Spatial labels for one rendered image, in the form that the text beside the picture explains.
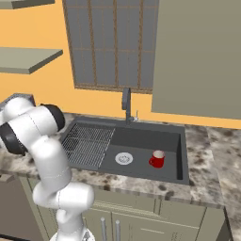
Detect dark grey sink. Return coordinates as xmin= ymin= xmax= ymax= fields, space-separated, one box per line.
xmin=59 ymin=116 xmax=191 ymax=186

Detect round white sink drain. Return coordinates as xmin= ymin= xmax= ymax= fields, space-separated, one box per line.
xmin=114 ymin=152 xmax=135 ymax=167

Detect red mug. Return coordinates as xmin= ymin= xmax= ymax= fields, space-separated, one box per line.
xmin=148 ymin=149 xmax=167 ymax=169

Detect olive cabinet door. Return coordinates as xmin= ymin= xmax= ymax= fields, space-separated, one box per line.
xmin=82 ymin=207 xmax=113 ymax=241
xmin=111 ymin=211 xmax=203 ymax=241

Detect dark grey tap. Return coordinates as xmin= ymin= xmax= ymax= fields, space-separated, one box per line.
xmin=120 ymin=87 xmax=136 ymax=126

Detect olive drawer front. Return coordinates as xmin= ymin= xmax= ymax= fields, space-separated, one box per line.
xmin=158 ymin=198 xmax=207 ymax=228
xmin=91 ymin=187 xmax=158 ymax=216

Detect grey wire sink rack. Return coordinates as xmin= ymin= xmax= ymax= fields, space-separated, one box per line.
xmin=61 ymin=122 xmax=117 ymax=169

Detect window with brown frame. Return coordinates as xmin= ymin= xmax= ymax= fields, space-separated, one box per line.
xmin=61 ymin=0 xmax=160 ymax=95

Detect olive wall cabinet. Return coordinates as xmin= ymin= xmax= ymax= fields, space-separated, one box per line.
xmin=151 ymin=0 xmax=241 ymax=121

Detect silver cabinet door handle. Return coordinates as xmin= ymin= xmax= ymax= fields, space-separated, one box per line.
xmin=100 ymin=216 xmax=108 ymax=241
xmin=114 ymin=219 xmax=122 ymax=241

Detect olive wall shelf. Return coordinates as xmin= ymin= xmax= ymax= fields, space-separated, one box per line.
xmin=0 ymin=0 xmax=56 ymax=10
xmin=0 ymin=46 xmax=64 ymax=75

